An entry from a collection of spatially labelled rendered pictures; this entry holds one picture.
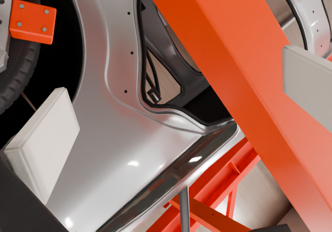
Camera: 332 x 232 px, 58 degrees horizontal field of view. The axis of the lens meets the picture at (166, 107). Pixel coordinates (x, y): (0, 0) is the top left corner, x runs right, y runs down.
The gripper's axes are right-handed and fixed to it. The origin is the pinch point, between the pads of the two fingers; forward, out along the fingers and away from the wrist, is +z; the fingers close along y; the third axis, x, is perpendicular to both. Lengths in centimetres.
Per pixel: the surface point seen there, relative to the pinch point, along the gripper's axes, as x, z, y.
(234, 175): -229, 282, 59
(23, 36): -1, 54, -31
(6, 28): 2, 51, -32
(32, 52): -5, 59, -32
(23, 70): -9, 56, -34
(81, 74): -20, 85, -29
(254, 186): -463, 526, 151
